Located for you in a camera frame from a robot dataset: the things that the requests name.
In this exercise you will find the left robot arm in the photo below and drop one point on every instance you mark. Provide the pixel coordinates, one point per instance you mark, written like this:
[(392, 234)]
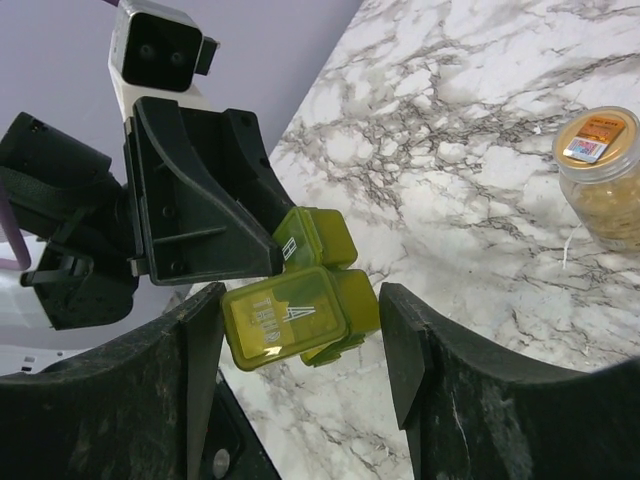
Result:
[(63, 192)]

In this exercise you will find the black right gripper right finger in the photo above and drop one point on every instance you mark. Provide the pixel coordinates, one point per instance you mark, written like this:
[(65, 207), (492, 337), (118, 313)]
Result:
[(473, 409)]

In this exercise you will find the clear pill bottle gold lid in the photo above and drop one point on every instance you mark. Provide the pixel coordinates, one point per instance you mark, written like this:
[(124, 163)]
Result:
[(597, 154)]

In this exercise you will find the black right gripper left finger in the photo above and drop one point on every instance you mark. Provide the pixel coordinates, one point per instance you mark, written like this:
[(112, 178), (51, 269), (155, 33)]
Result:
[(136, 407)]

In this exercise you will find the green pill organizer box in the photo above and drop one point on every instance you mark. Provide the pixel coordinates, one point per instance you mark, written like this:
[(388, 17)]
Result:
[(317, 309)]

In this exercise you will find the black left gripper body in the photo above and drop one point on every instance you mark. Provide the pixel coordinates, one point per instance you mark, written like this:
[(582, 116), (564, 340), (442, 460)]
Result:
[(139, 263)]

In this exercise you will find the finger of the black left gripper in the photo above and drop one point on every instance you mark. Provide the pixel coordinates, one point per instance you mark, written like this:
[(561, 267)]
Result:
[(193, 230), (231, 147)]

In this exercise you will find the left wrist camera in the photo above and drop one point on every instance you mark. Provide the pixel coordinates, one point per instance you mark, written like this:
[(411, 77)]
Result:
[(156, 51)]

